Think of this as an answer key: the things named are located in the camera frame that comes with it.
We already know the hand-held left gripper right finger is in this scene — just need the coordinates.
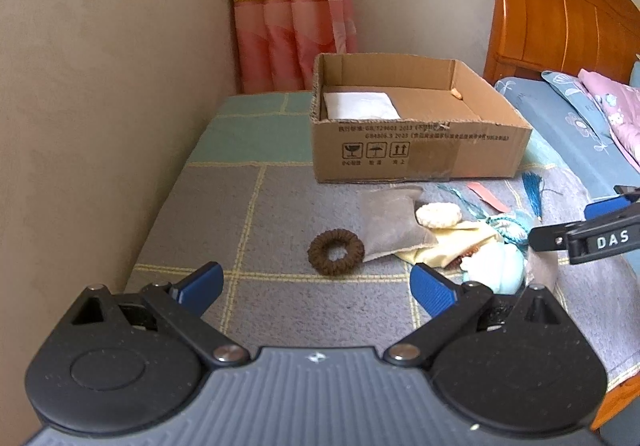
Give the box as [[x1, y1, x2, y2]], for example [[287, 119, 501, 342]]
[[383, 262, 567, 370]]

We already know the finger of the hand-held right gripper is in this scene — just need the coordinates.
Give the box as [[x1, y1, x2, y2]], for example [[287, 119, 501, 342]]
[[529, 203, 640, 266], [584, 183, 640, 222]]

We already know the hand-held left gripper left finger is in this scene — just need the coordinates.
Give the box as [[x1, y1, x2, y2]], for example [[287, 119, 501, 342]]
[[69, 261, 252, 370]]

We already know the pale yellow cloth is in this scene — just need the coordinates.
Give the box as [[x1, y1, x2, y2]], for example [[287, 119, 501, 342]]
[[397, 220, 503, 272]]

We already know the pale blue round plush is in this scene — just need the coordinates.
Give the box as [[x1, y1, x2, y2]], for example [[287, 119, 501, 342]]
[[461, 243, 526, 295]]

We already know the cream round scrunchie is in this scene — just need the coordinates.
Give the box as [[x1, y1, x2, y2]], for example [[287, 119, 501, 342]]
[[416, 202, 462, 229]]

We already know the teal tasselled sachet ornament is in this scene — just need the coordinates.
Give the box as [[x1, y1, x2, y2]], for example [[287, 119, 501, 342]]
[[437, 171, 546, 244]]

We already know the grey fabric pouch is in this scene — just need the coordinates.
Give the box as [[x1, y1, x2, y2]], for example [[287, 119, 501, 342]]
[[356, 185, 440, 263]]

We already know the brown knitted scrunchie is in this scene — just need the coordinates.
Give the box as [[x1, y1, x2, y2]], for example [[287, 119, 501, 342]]
[[307, 229, 367, 277]]

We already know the cardboard box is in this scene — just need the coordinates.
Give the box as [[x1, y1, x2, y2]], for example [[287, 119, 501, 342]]
[[310, 52, 533, 184]]

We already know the brown fuzzy item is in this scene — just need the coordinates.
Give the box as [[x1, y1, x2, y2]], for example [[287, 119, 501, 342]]
[[450, 246, 482, 272]]

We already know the blue floral pillow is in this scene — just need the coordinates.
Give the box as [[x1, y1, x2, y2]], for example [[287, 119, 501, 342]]
[[542, 70, 640, 172]]

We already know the pink floral quilt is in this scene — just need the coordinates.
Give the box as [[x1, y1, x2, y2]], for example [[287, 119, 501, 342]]
[[577, 69, 640, 162]]

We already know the pink paper strip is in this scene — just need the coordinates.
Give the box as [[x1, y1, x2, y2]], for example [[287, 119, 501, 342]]
[[467, 182, 513, 214]]

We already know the grey checked blanket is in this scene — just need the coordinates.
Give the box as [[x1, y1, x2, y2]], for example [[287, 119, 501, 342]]
[[125, 91, 640, 387]]

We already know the blue bedsheet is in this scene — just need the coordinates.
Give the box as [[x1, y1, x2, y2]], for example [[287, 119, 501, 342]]
[[495, 76, 640, 207]]

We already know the white packet in box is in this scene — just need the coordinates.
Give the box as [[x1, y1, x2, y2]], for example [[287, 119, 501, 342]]
[[322, 91, 401, 122]]

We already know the wooden bed headboard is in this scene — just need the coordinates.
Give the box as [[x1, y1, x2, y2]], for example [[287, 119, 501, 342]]
[[484, 0, 640, 87]]

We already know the pink patterned curtain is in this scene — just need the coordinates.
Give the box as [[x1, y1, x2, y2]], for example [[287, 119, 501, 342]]
[[227, 0, 358, 94]]

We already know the wooden bed rail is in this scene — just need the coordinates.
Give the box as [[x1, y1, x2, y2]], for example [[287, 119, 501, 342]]
[[590, 366, 640, 432]]

